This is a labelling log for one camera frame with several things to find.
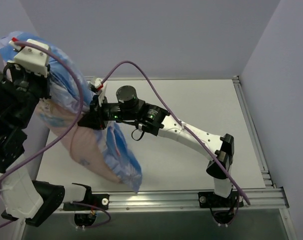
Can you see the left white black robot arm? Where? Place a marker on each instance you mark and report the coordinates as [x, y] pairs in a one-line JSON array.
[[24, 198]]

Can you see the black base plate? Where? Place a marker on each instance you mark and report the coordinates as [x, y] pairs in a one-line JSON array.
[[207, 199], [100, 200]]

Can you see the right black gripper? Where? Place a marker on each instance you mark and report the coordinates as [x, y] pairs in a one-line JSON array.
[[96, 113]]

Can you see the aluminium front rail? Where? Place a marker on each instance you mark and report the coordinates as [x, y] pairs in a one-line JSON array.
[[173, 215]]

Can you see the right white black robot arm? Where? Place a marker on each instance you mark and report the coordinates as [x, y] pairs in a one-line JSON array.
[[157, 121]]

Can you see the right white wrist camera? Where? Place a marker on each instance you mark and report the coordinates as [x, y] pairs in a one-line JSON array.
[[97, 88]]

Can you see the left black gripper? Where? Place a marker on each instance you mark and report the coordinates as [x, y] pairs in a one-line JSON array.
[[42, 83]]

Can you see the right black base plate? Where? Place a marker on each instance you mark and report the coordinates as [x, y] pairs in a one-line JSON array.
[[207, 199]]

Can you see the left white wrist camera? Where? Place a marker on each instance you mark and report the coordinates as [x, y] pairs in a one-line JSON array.
[[31, 59]]

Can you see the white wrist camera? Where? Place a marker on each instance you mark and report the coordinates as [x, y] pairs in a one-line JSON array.
[[31, 59], [97, 88]]

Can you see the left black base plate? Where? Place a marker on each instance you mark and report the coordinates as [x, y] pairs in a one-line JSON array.
[[100, 200]]

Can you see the aluminium right side rail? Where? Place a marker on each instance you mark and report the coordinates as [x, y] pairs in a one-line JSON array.
[[253, 134]]

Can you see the aluminium rail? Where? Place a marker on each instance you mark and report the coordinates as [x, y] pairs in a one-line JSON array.
[[173, 215], [253, 134]]

